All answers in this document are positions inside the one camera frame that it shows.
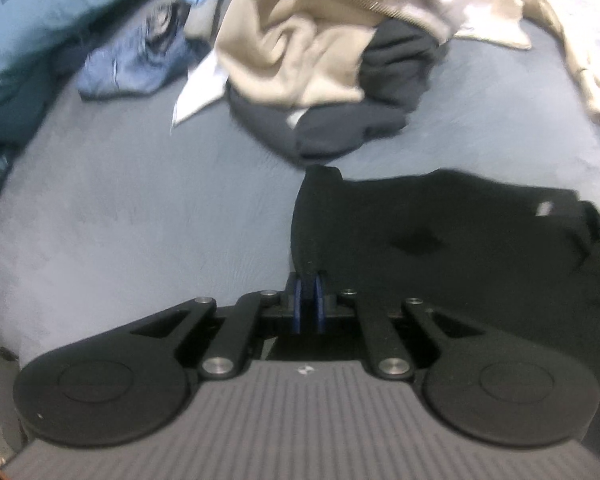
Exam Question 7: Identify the cream garment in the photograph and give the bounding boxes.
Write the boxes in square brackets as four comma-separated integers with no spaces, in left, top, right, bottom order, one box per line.
[452,0,600,134]

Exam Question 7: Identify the dark grey garment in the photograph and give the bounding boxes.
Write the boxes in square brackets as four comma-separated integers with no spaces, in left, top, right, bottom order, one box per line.
[227,17,452,167]

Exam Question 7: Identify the white garment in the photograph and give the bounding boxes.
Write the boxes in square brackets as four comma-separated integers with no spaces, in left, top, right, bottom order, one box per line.
[171,54,231,129]

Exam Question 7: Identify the blue jeans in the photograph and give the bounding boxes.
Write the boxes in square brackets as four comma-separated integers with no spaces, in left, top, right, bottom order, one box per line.
[75,2,212,102]

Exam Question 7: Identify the teal duvet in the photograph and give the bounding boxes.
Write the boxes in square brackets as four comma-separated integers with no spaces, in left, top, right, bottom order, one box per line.
[0,0,181,211]

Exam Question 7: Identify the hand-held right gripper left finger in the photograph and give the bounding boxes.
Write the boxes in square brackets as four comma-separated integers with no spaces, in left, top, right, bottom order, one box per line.
[130,272,307,380]

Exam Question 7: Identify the black t-shirt with white print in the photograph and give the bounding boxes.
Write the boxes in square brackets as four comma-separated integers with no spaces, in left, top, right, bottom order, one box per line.
[290,165,600,456]

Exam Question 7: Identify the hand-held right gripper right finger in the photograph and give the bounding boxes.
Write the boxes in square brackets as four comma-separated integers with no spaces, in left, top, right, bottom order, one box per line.
[313,272,484,380]

